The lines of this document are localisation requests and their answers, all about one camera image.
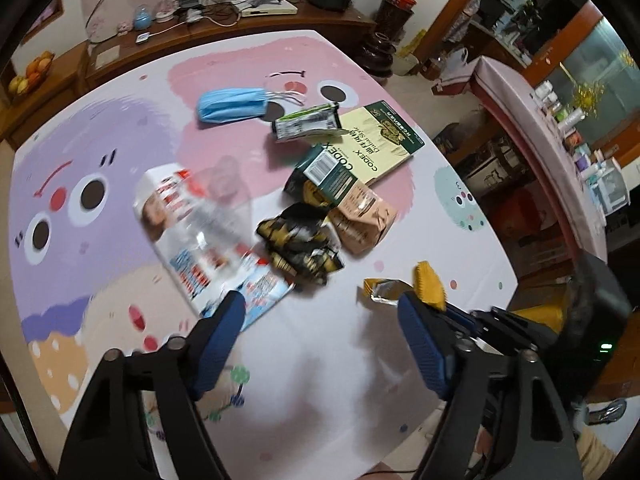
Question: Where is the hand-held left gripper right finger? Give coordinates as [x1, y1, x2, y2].
[397, 292, 583, 480]

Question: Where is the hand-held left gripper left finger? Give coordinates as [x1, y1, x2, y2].
[67, 290, 247, 480]

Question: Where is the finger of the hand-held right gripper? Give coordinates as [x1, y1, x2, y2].
[445, 305, 566, 356]

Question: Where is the yellow foil packet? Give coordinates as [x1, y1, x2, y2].
[357, 260, 447, 311]

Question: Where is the white printed plastic package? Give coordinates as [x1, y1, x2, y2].
[134, 162, 296, 321]

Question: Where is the green yellow cardboard box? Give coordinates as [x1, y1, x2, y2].
[284, 101, 426, 209]

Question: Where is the blue face mask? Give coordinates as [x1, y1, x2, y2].
[196, 87, 307, 126]

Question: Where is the cartoon monster printed tablecloth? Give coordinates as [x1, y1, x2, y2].
[9, 30, 518, 480]

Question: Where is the black gold crumpled wrapper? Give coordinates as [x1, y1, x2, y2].
[256, 203, 345, 286]

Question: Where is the beige snack pouch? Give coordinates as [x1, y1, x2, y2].
[327, 182, 398, 258]

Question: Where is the pink covered side table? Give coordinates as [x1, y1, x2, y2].
[435, 56, 608, 261]

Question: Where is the black white crumpled wrapper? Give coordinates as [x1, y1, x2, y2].
[272, 103, 346, 141]

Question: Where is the glass fish tank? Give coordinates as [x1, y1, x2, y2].
[560, 2, 640, 131]

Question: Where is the brown ceramic stand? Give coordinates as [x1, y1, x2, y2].
[357, 32, 398, 78]

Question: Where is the wooden side cabinet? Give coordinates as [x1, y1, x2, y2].
[0, 42, 90, 148]

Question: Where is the wooden television stand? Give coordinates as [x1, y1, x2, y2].
[82, 0, 376, 93]

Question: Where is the dark tall vase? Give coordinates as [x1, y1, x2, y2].
[376, 0, 417, 41]

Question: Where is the bowl of fruit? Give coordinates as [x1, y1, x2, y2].
[7, 50, 55, 96]

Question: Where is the white set-top box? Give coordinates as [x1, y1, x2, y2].
[239, 0, 298, 17]

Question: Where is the black television cable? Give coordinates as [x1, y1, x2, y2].
[85, 0, 133, 43]

